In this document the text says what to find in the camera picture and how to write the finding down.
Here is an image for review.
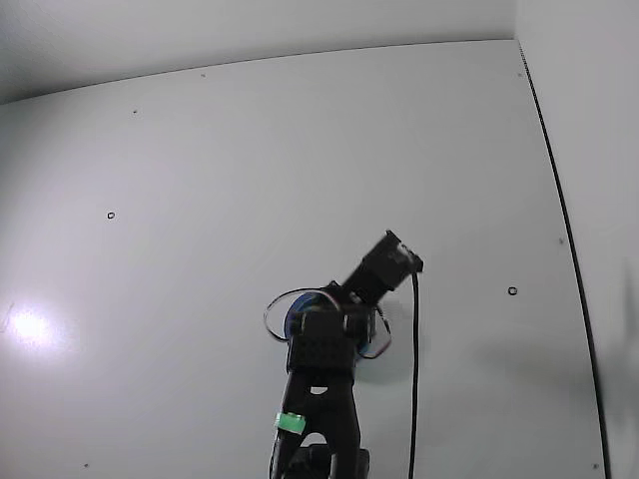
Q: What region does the black camera cable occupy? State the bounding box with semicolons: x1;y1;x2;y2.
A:
406;268;423;479

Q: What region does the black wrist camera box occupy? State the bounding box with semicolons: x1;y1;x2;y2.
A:
342;229;425;306

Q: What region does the blue masking tape roll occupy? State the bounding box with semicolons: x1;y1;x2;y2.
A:
285;292;373;361

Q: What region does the green tape marker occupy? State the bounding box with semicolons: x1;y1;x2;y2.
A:
273;411;306;435

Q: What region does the thin servo wire loop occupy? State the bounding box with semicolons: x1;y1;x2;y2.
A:
356;304;394;360
262;286;325;346

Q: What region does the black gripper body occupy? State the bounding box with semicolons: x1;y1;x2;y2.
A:
319;280;380;351

